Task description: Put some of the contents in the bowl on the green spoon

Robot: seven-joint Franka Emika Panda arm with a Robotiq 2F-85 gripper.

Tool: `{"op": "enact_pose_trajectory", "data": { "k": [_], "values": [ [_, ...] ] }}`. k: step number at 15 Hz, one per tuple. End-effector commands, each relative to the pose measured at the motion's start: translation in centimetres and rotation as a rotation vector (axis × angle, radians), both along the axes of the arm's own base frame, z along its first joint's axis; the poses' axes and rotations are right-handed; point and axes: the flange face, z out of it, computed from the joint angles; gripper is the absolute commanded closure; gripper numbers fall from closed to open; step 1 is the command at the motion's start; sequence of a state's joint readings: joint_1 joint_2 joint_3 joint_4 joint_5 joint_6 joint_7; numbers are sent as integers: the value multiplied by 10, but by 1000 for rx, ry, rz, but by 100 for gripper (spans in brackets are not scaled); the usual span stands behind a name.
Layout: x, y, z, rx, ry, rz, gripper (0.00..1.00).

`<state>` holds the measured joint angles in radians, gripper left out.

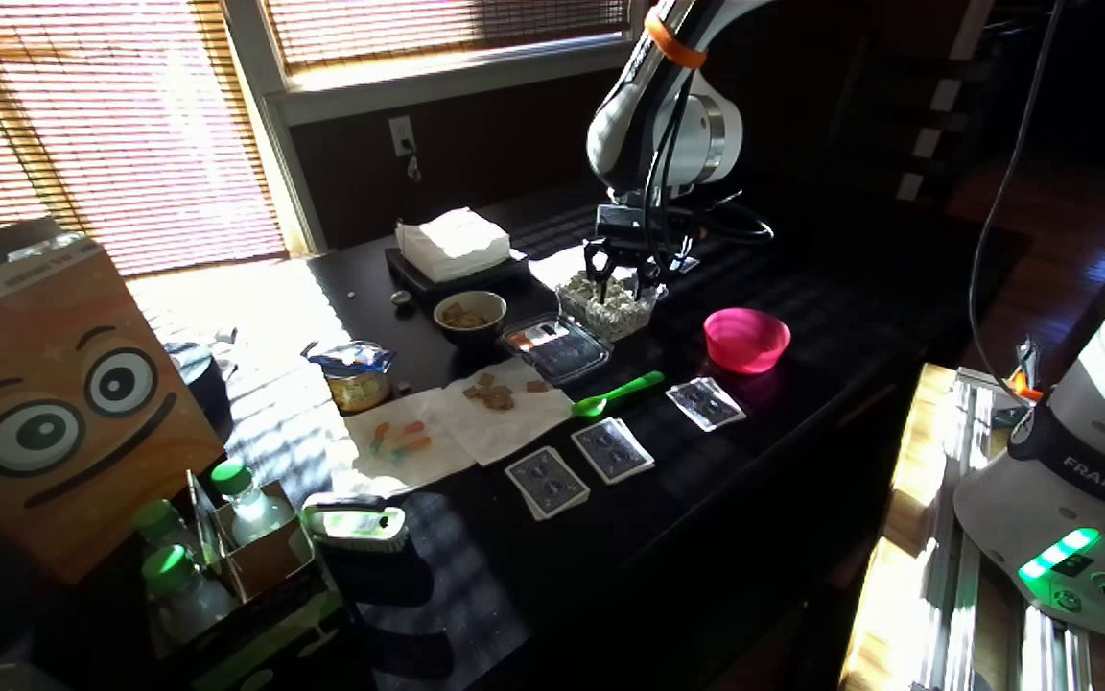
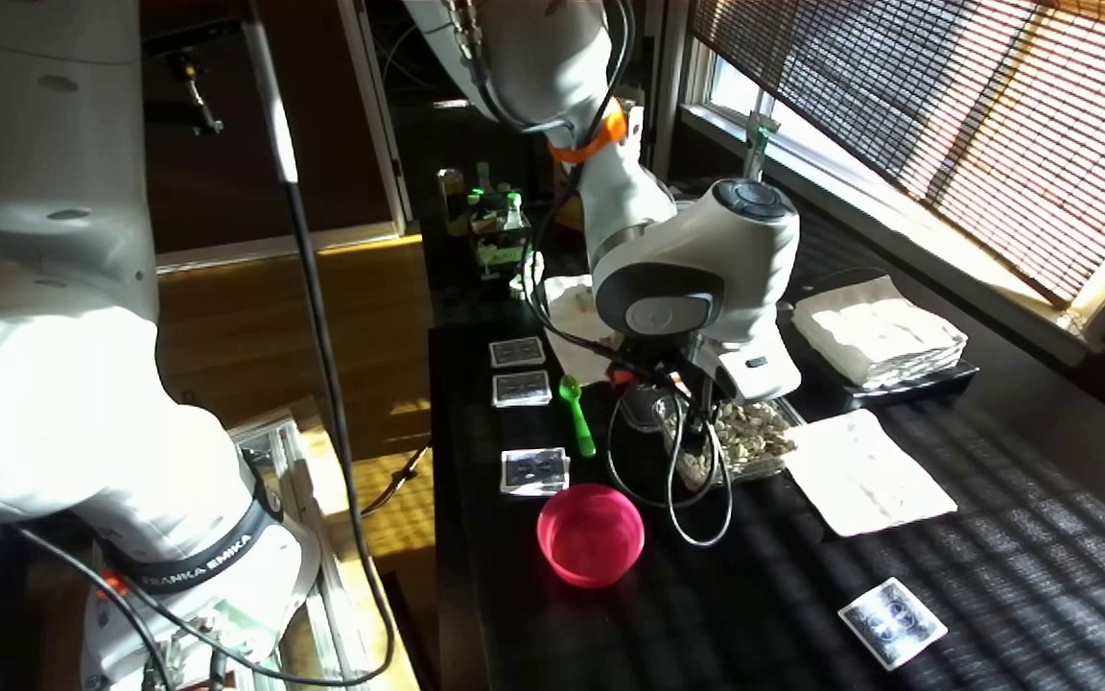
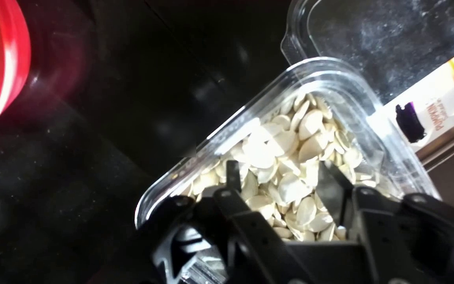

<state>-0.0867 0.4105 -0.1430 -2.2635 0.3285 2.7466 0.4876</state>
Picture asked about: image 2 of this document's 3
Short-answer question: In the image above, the blue playing card stack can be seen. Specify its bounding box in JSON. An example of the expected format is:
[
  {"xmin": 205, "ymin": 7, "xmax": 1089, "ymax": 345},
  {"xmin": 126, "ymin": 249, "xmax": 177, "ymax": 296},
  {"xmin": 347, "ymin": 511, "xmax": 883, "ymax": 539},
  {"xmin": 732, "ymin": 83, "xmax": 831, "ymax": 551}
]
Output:
[
  {"xmin": 489, "ymin": 333, "xmax": 550, "ymax": 373},
  {"xmin": 496, "ymin": 441, "xmax": 577, "ymax": 498},
  {"xmin": 489, "ymin": 368, "xmax": 557, "ymax": 409}
]

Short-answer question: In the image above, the pink plastic bowl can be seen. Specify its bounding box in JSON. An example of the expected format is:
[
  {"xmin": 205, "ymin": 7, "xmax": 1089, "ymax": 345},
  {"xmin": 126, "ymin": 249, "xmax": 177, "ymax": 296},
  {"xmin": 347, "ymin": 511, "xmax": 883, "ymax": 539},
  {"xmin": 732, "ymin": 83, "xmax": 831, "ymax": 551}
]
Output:
[{"xmin": 535, "ymin": 479, "xmax": 649, "ymax": 591}]

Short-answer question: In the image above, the white window frame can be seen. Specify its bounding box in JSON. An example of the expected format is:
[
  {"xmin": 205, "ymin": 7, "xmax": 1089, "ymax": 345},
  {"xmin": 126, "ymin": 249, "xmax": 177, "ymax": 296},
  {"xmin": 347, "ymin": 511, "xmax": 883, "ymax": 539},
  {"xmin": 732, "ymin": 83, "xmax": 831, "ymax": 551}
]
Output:
[{"xmin": 646, "ymin": 0, "xmax": 1105, "ymax": 354}]

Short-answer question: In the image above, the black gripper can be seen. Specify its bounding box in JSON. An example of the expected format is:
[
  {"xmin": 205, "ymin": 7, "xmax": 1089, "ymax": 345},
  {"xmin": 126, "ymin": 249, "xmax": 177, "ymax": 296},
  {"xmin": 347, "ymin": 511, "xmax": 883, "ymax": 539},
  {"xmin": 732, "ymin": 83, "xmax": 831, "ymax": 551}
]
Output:
[{"xmin": 649, "ymin": 355, "xmax": 736, "ymax": 498}]

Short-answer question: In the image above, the white napkin stack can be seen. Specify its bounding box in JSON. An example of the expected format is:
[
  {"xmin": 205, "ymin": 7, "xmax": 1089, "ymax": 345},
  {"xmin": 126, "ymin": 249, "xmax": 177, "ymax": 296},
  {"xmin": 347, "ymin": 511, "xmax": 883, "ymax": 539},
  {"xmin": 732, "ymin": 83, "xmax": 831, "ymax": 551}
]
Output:
[{"xmin": 789, "ymin": 272, "xmax": 970, "ymax": 392}]

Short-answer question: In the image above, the single blue playing card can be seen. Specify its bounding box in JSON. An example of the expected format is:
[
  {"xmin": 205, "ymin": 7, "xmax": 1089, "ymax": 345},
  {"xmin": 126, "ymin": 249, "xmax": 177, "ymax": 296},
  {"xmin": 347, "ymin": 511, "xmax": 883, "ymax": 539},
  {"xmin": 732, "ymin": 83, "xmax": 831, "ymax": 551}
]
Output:
[{"xmin": 835, "ymin": 575, "xmax": 952, "ymax": 674}]

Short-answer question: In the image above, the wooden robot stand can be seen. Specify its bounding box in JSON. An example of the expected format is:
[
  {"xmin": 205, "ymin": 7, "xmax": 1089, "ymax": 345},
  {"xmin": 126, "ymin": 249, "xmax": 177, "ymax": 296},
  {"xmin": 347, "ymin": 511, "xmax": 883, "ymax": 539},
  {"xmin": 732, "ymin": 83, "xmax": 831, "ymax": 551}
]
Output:
[{"xmin": 289, "ymin": 393, "xmax": 426, "ymax": 691}]

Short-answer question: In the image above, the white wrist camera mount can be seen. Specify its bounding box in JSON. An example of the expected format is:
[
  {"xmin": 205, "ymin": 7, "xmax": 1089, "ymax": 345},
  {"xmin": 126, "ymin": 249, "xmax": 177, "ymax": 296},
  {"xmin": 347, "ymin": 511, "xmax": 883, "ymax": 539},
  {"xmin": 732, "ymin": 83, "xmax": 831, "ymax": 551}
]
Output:
[{"xmin": 716, "ymin": 342, "xmax": 805, "ymax": 404}]

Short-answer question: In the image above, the black floor cable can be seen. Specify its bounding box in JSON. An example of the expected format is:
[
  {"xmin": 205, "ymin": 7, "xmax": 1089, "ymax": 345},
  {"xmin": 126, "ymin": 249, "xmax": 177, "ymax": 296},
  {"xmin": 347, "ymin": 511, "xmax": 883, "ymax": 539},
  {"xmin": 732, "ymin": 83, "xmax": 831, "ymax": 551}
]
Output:
[{"xmin": 366, "ymin": 441, "xmax": 434, "ymax": 519}]

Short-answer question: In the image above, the paper towel with orange candies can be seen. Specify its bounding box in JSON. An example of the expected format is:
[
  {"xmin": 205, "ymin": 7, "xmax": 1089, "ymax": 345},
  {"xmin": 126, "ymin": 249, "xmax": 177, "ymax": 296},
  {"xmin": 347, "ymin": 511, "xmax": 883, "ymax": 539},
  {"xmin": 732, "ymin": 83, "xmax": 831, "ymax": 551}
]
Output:
[{"xmin": 540, "ymin": 272, "xmax": 606, "ymax": 327}]

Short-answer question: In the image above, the long black robot cable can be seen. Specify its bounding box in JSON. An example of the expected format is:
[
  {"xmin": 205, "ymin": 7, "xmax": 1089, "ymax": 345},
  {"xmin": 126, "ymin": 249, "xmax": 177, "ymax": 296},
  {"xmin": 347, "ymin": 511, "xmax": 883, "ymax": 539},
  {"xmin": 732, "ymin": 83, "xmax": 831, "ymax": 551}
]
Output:
[{"xmin": 238, "ymin": 0, "xmax": 403, "ymax": 691}]

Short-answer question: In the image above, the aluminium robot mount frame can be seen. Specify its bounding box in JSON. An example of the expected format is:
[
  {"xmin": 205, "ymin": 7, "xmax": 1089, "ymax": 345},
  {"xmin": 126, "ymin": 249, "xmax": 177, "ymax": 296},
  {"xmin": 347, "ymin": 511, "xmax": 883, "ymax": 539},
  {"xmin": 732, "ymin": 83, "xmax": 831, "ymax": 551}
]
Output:
[{"xmin": 83, "ymin": 409, "xmax": 371, "ymax": 691}]

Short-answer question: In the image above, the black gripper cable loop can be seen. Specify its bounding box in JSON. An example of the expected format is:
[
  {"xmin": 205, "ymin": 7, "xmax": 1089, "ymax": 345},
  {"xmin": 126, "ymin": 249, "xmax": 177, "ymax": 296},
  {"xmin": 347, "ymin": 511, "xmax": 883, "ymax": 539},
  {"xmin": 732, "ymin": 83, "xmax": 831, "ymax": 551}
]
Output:
[{"xmin": 603, "ymin": 379, "xmax": 736, "ymax": 551}]

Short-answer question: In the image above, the bamboo window blind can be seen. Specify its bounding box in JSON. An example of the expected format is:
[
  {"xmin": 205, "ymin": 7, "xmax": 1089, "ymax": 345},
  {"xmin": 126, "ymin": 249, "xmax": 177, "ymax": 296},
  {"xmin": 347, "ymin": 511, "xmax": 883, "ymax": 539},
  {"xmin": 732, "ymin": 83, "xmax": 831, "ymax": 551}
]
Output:
[{"xmin": 692, "ymin": 0, "xmax": 1105, "ymax": 310}]

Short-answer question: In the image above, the paper towel with brown bits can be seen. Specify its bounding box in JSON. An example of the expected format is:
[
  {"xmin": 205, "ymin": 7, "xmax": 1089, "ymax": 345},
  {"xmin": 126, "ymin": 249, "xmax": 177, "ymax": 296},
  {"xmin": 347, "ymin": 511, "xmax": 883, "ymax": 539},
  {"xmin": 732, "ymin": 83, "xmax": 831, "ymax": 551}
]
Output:
[{"xmin": 545, "ymin": 319, "xmax": 620, "ymax": 392}]

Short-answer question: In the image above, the clear container of seeds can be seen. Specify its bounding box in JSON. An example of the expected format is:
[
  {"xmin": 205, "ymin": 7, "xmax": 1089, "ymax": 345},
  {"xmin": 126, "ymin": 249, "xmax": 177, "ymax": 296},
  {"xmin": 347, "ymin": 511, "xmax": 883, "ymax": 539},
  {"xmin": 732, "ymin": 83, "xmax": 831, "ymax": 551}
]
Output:
[{"xmin": 702, "ymin": 392, "xmax": 797, "ymax": 486}]

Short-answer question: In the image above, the green plastic spoon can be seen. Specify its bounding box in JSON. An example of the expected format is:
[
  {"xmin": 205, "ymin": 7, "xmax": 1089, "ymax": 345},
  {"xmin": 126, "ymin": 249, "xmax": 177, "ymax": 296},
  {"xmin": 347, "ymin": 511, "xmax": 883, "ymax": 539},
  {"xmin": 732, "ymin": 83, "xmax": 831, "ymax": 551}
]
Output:
[{"xmin": 557, "ymin": 373, "xmax": 603, "ymax": 459}]

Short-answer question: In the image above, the orange strap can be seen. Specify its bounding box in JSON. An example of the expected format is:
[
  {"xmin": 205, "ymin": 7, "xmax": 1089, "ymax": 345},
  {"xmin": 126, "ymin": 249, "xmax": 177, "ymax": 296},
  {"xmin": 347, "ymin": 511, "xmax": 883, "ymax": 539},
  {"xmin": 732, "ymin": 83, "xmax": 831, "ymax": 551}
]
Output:
[{"xmin": 550, "ymin": 108, "xmax": 632, "ymax": 170}]

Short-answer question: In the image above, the flat white napkin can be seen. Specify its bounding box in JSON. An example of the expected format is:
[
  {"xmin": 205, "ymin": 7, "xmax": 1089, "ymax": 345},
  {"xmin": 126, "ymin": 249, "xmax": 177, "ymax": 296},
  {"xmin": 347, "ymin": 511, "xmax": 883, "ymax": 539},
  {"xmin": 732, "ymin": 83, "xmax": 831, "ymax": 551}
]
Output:
[{"xmin": 779, "ymin": 408, "xmax": 961, "ymax": 539}]

